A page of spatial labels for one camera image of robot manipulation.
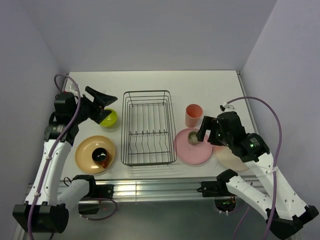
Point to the aluminium frame rail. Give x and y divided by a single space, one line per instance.
155 190

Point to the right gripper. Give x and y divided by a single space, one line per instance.
209 123

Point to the dark red teacup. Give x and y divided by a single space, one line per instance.
101 157

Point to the orange plastic plate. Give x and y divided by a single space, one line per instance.
83 154

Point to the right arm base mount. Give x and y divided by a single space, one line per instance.
224 201

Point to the pink cream floral plate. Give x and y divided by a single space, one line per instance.
226 158

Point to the pink plastic plate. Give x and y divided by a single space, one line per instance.
192 154

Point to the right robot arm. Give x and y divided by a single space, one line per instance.
283 210

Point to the yellow-green bowl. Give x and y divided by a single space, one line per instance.
111 120

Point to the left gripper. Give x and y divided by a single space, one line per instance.
99 101

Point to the pink plastic cup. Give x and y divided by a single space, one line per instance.
193 113

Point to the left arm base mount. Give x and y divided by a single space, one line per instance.
98 191

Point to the wire dish rack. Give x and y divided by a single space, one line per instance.
148 128

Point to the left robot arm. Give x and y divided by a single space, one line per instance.
44 209

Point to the small speckled ceramic cup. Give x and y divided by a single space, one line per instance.
192 138

